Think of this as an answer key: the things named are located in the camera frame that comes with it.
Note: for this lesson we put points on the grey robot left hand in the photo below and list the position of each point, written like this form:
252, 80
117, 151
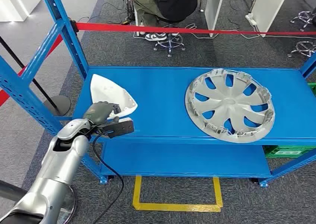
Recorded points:
100, 113

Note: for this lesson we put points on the white mirror cover part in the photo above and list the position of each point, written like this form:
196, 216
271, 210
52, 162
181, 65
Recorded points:
106, 88

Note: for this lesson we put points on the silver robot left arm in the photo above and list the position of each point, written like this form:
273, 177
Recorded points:
59, 163

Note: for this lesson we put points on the blue metal shelf rack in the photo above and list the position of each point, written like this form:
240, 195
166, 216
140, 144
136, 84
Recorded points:
160, 101

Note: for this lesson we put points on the chrome base stool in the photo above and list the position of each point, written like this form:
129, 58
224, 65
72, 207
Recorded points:
170, 36

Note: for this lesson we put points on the short red barrier belt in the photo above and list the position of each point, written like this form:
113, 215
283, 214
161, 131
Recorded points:
4, 96

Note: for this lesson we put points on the yellow floor tape outline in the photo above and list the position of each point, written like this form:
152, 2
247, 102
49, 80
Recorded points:
172, 207

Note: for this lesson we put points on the seated person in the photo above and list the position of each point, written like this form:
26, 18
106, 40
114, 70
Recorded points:
172, 0

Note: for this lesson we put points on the silver wheel hubcap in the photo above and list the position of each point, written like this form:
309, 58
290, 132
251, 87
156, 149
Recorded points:
229, 103

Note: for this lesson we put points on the narrow white desk panel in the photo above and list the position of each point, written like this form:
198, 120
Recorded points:
213, 6

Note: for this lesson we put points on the white power strip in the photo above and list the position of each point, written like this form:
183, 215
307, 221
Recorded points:
250, 19

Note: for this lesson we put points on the green plastic crate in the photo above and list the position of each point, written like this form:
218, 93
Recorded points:
283, 152
312, 88

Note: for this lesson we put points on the wide white desk panel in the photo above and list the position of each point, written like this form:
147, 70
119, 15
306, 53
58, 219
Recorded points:
269, 3

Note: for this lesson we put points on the chrome chair base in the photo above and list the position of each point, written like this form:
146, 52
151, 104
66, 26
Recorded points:
305, 17
305, 47

